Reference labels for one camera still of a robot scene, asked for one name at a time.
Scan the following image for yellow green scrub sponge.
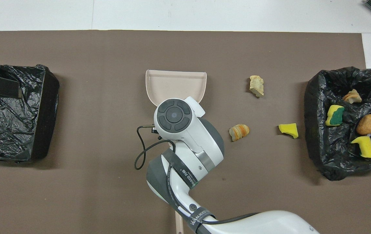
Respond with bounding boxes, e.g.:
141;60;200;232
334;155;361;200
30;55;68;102
325;105;345;126

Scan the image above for small orange striped bread piece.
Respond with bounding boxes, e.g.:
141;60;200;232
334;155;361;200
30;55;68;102
229;124;250;142

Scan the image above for small yellow sponge wedge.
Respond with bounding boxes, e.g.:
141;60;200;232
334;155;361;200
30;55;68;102
278;123;299;139

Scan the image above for pale cream bread piece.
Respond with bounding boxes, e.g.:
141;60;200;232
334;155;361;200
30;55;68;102
249;75;265;98

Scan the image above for large orange striped bread chunk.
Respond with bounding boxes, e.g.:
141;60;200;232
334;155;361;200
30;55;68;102
342;89;362;104

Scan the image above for black bag lined bin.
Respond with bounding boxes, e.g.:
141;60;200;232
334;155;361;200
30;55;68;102
0;64;60;163
304;66;371;181

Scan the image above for large brown table mat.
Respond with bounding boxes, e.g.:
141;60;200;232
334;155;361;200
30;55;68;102
0;30;371;234

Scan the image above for beige plastic dustpan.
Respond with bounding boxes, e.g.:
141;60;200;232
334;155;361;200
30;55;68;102
145;69;207;107

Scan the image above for notched yellow sponge piece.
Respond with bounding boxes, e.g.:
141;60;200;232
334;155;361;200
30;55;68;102
350;136;371;159

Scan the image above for beige hand brush black bristles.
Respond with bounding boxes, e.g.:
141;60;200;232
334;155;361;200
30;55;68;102
175;210;183;234

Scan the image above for brown round bread roll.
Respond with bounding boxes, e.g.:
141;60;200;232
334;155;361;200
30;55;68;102
356;114;371;136

